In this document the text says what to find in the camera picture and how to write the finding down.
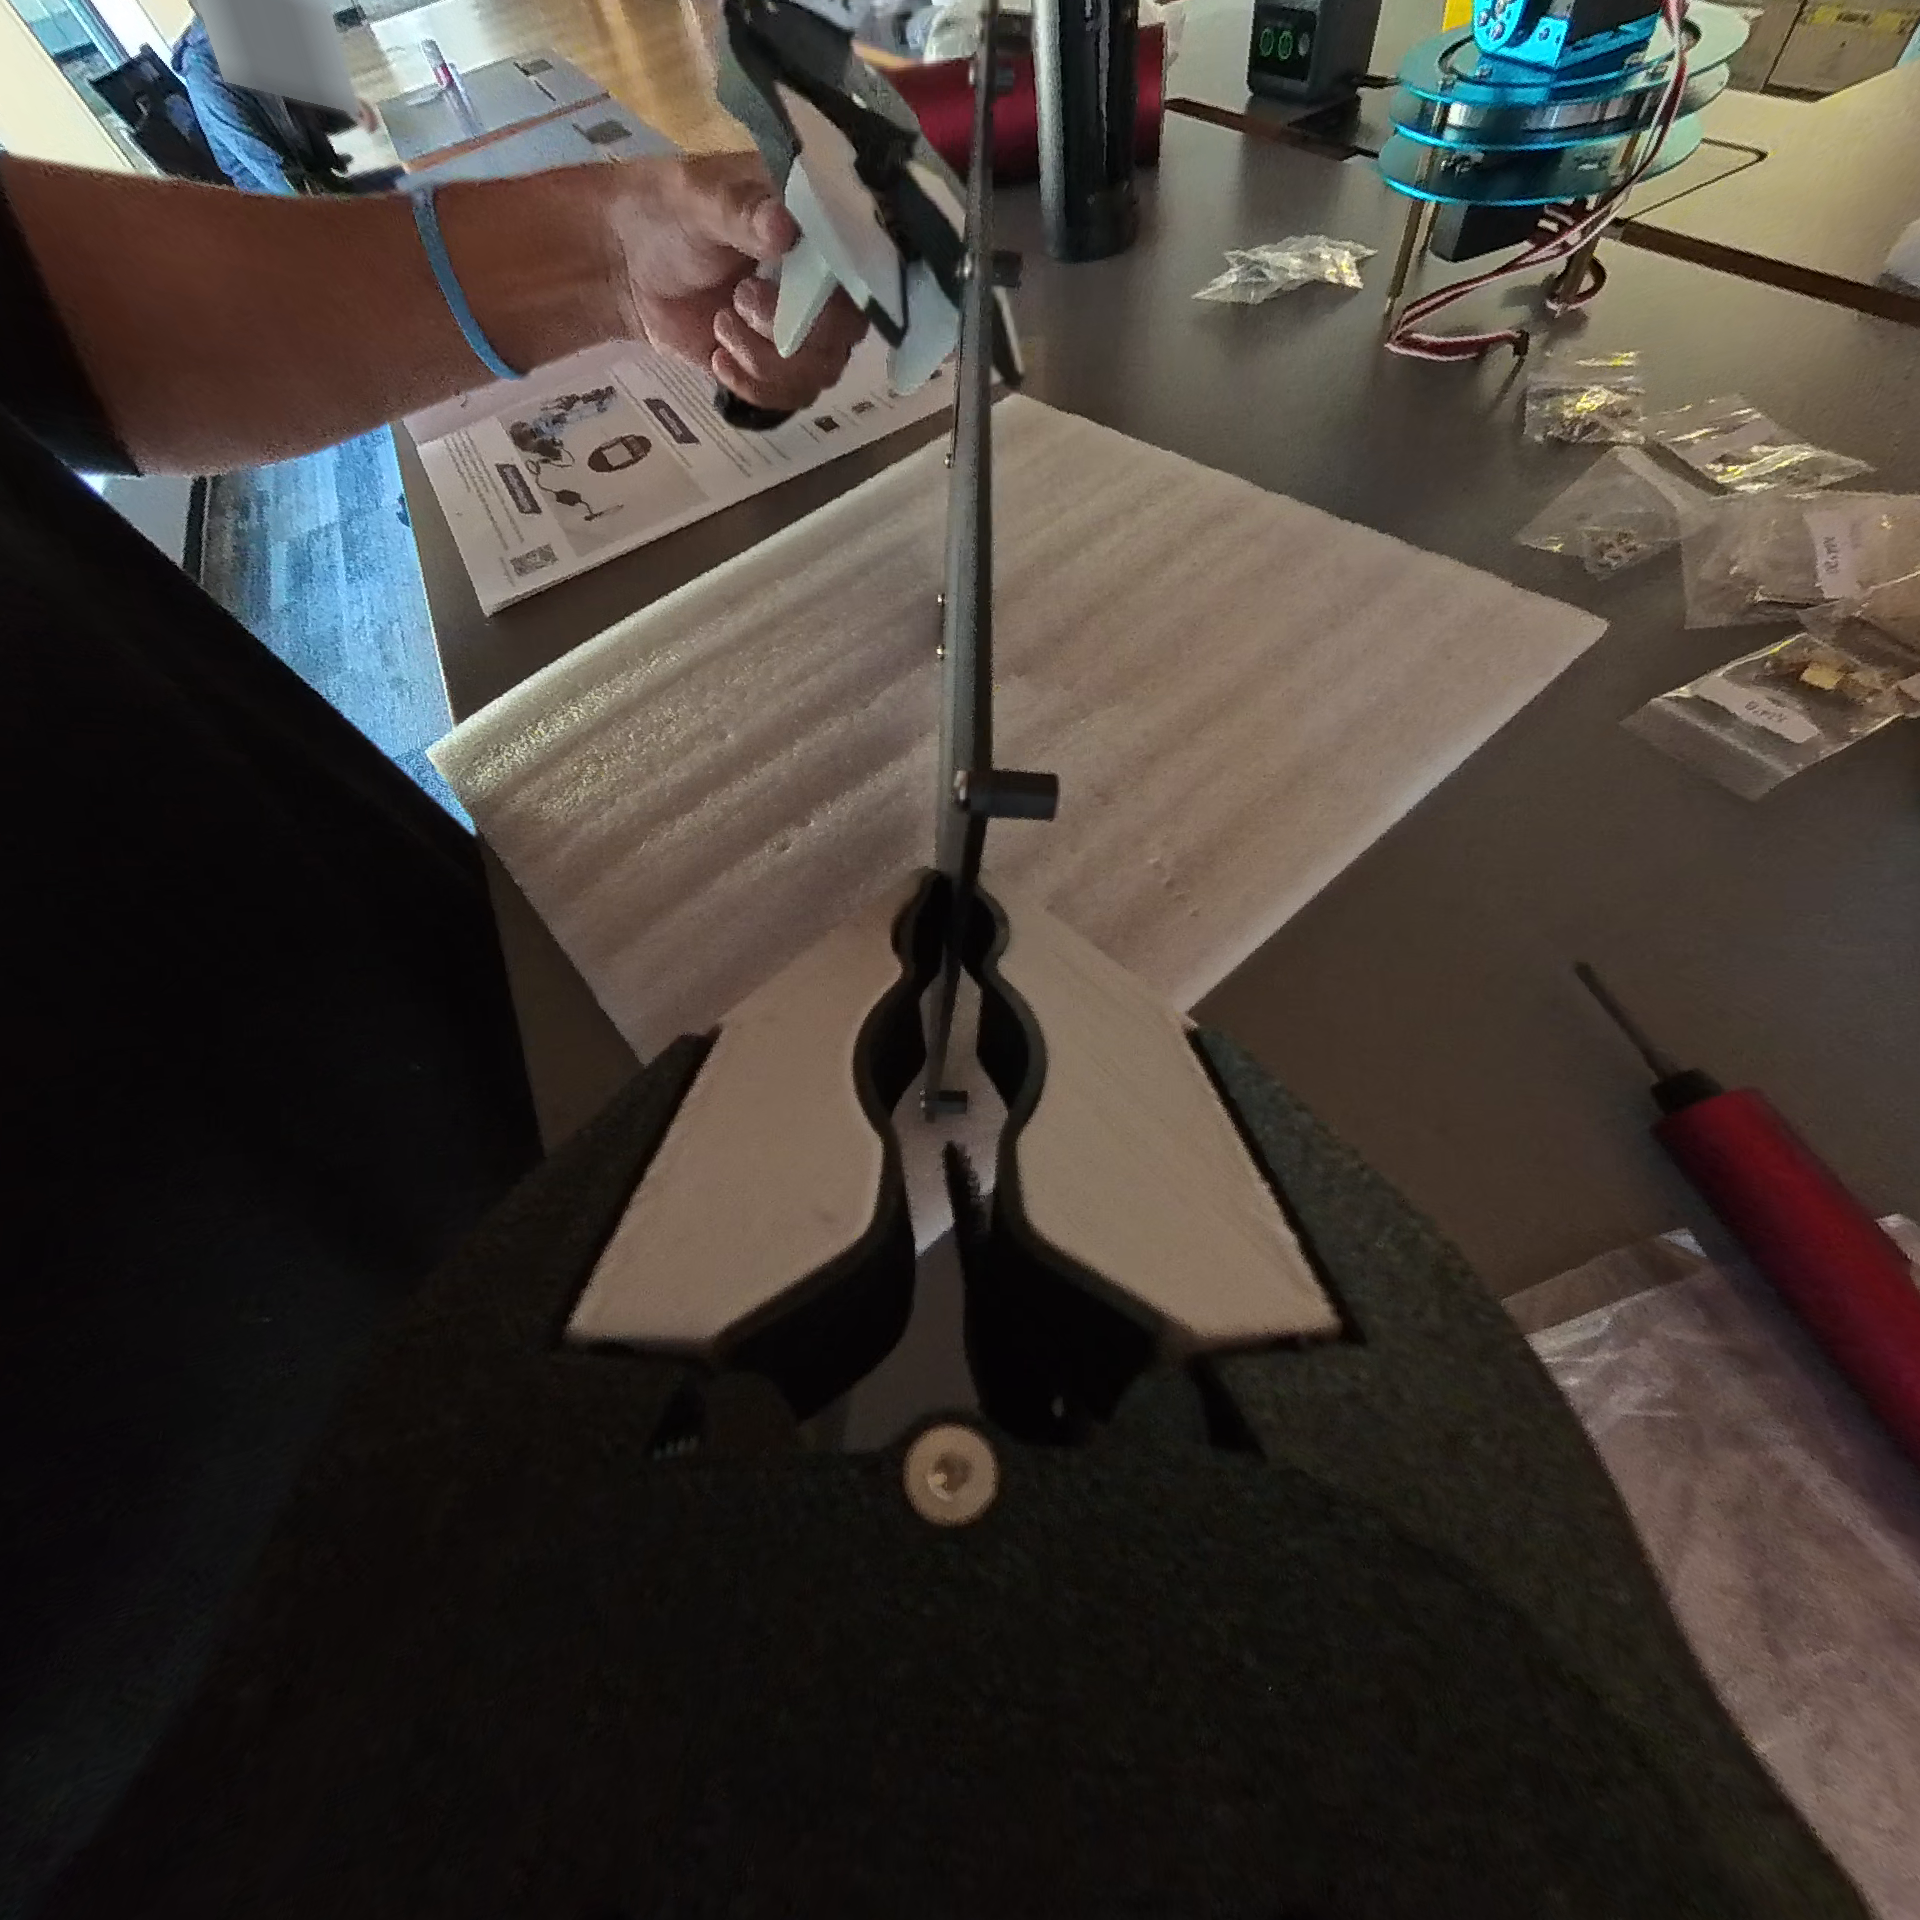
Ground red metal cylinder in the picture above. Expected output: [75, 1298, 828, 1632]
[983, 0, 1176, 192]

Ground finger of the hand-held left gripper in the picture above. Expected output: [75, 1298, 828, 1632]
[894, 268, 968, 400]

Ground dark teal object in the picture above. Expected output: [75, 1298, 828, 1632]
[1040, 0, 1145, 268]

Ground black metal chassis plate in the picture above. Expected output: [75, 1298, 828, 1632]
[919, 0, 1064, 1120]

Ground pink screwdriver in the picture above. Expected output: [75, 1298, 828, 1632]
[1572, 961, 1920, 1473]

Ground printed instruction leaflet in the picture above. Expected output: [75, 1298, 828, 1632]
[403, 343, 964, 620]

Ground black device green display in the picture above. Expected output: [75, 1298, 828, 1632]
[1247, 0, 1385, 107]

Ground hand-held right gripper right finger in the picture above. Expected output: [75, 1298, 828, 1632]
[961, 897, 1344, 1431]

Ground person's left hand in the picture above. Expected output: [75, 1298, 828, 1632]
[593, 146, 875, 414]

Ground blue round metal part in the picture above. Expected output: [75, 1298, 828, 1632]
[1376, 0, 1770, 326]

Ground large clear plastic bag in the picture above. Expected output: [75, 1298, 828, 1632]
[1505, 1216, 1920, 1920]

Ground white foam sheet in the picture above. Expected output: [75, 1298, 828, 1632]
[427, 394, 1610, 1251]

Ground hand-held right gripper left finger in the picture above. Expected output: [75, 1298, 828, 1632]
[567, 884, 936, 1420]

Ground red white servo cable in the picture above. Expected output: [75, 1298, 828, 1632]
[1382, 0, 1712, 366]

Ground scattered small screw bags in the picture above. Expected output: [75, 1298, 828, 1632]
[1191, 231, 1920, 804]

